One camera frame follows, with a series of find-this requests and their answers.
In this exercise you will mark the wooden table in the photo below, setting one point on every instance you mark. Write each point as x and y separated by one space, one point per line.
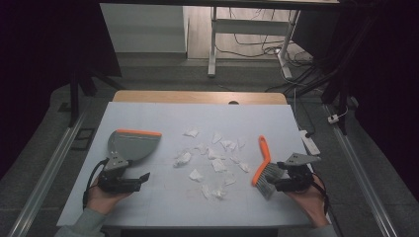
184 97

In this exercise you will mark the white metal desk frame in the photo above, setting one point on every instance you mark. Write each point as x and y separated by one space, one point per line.
250 26

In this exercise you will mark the white cabinet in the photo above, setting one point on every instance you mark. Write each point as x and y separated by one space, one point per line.
141 29

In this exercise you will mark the person's left hand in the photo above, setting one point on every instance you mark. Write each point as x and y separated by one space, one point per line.
100 200

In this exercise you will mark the metal floor rail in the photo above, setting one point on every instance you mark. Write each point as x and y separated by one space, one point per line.
362 171
49 171

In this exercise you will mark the dark curtain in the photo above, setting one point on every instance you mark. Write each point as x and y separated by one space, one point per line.
39 65
385 82

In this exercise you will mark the orange brush with grey bristles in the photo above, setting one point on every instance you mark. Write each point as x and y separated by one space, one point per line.
264 154

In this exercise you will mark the grey dustpan with orange edge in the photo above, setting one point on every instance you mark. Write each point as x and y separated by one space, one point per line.
135 146

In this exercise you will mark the black stand legs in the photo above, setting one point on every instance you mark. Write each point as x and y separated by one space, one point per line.
75 95
342 98

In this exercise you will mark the pile of white paper scraps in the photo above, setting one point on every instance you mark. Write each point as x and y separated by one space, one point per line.
217 164

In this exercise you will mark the black rectangular floor frame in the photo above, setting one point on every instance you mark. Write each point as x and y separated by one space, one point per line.
76 144

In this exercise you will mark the person's right hand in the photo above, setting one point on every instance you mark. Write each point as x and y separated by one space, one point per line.
313 204

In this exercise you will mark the pale grey table mat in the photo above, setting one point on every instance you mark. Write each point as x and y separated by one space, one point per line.
197 210

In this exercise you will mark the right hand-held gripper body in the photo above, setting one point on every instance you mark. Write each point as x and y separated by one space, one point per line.
296 177

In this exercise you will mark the white power strip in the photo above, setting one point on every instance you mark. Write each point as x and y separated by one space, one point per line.
310 143

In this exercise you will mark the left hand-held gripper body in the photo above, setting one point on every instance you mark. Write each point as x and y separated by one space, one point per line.
117 182

